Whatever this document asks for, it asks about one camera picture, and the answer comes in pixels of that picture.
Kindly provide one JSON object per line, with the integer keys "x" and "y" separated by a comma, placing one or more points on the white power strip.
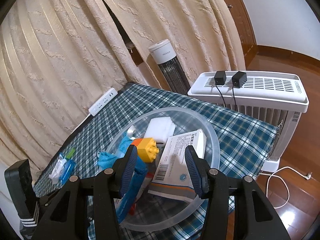
{"x": 102, "y": 101}

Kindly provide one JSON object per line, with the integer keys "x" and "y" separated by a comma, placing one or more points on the black power adapter left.
{"x": 220, "y": 78}

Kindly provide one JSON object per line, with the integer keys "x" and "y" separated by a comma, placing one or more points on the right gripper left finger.
{"x": 67, "y": 215}

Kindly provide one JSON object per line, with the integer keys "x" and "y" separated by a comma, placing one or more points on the black power adapter right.
{"x": 239, "y": 79}

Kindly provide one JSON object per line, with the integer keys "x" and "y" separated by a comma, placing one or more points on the white medicine box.
{"x": 171, "y": 179}

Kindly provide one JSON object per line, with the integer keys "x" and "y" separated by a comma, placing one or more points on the black power adapter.
{"x": 220, "y": 78}
{"x": 239, "y": 79}

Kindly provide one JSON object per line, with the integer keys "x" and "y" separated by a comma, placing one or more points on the beige patterned curtain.
{"x": 58, "y": 57}

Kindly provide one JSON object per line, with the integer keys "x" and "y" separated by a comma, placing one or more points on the white sponge block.
{"x": 160, "y": 129}

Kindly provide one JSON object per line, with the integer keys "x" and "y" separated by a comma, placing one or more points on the white tower fan heater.
{"x": 165, "y": 56}

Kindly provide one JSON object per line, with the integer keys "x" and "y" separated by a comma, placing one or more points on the green toy brick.
{"x": 70, "y": 153}

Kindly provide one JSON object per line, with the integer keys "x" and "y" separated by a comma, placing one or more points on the plaid blue tablecloth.
{"x": 237, "y": 145}

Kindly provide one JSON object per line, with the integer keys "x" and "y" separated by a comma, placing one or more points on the dark blue snack packet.
{"x": 68, "y": 169}

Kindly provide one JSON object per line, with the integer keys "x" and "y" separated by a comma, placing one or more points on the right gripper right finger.
{"x": 254, "y": 215}

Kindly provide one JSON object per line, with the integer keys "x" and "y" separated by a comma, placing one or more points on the blue white cracker packet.
{"x": 140, "y": 168}

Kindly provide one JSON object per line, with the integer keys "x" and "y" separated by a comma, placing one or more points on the clear plastic bowl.
{"x": 152, "y": 212}

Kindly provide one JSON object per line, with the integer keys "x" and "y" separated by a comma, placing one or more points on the white air purifier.
{"x": 276, "y": 98}

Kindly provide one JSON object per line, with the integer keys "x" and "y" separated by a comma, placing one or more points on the orange yellow toy block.
{"x": 146, "y": 149}

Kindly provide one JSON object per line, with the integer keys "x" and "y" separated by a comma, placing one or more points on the teal towel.
{"x": 107, "y": 159}

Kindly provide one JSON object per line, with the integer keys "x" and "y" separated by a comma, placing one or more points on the white plastic packet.
{"x": 58, "y": 169}

